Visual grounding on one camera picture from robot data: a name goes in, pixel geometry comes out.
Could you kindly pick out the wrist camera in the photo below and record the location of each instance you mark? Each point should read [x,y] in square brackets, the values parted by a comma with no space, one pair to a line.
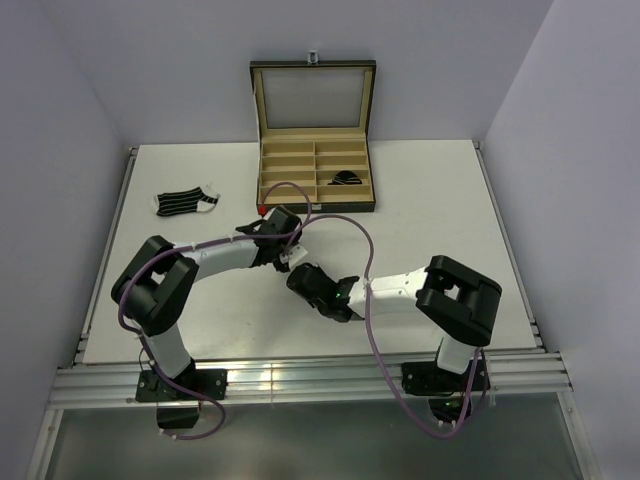
[294,256]
[277,221]

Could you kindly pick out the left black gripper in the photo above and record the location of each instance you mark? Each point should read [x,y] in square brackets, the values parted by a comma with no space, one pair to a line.
[281,267]

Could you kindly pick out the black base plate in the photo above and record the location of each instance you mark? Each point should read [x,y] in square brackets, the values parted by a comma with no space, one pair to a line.
[425,378]
[211,383]

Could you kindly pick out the striped sock with white toe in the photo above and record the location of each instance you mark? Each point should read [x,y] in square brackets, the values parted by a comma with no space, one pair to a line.
[200,199]

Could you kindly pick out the black compartment box beige lining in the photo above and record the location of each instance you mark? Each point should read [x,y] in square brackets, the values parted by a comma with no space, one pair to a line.
[313,121]

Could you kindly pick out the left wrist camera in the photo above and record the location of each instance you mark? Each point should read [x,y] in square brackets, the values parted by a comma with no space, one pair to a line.
[277,221]

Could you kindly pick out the black sock thin white stripes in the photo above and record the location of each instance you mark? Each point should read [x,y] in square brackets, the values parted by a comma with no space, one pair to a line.
[345,178]

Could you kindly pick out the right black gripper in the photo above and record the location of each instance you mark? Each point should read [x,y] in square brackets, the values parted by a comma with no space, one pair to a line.
[319,269]

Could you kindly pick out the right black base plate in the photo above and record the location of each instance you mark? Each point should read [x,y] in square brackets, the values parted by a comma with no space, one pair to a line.
[425,378]

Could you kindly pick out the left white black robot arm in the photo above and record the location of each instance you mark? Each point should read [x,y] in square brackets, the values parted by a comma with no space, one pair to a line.
[153,290]

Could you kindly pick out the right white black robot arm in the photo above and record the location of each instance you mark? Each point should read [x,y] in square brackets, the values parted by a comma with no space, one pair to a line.
[462,302]

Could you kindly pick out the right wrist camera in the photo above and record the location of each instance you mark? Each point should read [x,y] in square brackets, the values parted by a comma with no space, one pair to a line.
[294,256]

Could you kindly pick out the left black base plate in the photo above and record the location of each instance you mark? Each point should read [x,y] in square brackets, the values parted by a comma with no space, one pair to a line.
[211,383]

